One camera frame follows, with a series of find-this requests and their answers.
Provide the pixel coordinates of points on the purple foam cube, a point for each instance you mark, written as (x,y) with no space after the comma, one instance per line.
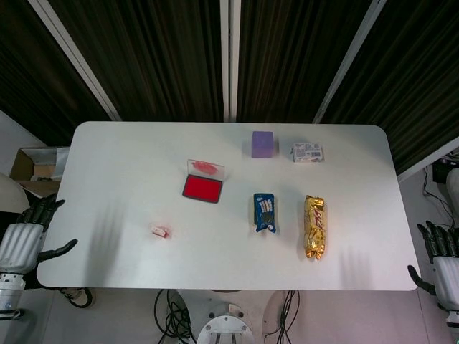
(262,145)

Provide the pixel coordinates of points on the red ink pad clear lid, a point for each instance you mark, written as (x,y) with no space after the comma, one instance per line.
(201,188)

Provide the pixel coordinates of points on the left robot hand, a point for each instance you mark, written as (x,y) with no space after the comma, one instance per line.
(19,247)

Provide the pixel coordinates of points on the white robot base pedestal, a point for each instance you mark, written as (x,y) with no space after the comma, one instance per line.
(224,328)

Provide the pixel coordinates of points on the beige black shoe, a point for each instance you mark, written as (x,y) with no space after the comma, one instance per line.
(79,296)

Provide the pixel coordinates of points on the white blue tissue pack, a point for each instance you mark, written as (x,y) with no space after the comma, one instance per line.
(307,153)

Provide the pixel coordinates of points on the brown cardboard box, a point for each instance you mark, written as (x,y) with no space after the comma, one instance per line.
(30,168)

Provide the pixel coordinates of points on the blue cookie pack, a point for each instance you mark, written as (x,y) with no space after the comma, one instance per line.
(264,213)

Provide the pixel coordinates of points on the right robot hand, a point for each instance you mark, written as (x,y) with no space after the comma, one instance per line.
(448,279)

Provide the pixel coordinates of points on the white frame post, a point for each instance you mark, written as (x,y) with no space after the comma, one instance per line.
(346,61)
(230,61)
(77,57)

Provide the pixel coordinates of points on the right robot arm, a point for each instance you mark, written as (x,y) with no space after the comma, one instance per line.
(453,315)

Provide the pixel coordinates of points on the black pleated curtain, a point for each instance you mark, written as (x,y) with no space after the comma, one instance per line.
(161,53)

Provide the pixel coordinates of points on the gold foil snack bag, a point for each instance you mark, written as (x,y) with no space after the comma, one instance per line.
(315,225)

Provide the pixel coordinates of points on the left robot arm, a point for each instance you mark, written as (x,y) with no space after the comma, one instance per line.
(9,294)

